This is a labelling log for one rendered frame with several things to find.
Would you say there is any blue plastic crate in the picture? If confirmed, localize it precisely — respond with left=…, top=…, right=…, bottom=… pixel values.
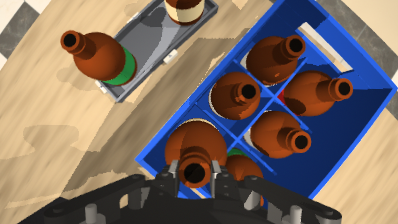
left=135, top=0, right=398, bottom=200

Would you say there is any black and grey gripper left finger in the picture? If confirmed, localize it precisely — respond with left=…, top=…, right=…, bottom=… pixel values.
left=44, top=160, right=180, bottom=224

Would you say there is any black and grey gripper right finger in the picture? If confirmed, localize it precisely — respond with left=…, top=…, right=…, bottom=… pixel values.
left=209, top=160, right=342, bottom=224

